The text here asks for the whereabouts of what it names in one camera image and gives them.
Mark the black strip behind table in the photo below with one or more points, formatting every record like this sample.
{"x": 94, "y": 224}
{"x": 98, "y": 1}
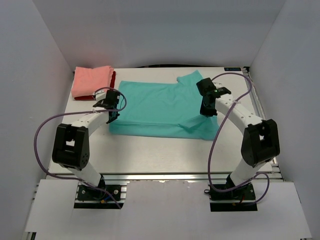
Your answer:
{"x": 187, "y": 66}

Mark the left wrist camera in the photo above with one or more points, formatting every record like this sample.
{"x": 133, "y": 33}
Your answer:
{"x": 99, "y": 95}

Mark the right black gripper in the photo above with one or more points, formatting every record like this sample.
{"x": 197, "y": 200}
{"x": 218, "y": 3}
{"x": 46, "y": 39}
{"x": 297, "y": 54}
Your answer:
{"x": 207, "y": 107}

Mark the aluminium front rail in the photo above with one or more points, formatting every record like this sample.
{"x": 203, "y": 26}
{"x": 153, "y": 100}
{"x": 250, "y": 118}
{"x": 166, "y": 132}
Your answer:
{"x": 164, "y": 177}

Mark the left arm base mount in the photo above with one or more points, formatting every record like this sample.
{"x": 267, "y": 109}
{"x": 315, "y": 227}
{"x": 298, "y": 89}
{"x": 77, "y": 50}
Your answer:
{"x": 89, "y": 198}

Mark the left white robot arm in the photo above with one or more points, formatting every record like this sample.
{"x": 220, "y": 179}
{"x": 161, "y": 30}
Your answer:
{"x": 71, "y": 149}

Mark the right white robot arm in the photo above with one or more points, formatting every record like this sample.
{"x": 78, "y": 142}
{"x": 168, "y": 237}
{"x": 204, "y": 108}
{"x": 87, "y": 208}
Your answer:
{"x": 260, "y": 142}

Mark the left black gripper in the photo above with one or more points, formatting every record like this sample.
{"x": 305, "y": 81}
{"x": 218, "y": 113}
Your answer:
{"x": 113, "y": 115}

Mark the folded pink t-shirt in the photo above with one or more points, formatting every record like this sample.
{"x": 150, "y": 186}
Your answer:
{"x": 88, "y": 80}

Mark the folded red t-shirt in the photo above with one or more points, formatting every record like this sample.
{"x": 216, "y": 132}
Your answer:
{"x": 92, "y": 97}

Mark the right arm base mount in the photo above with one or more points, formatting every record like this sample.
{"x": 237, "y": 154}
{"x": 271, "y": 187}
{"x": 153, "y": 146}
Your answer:
{"x": 242, "y": 199}

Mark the teal t-shirt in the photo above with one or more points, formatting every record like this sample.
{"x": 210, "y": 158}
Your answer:
{"x": 165, "y": 110}

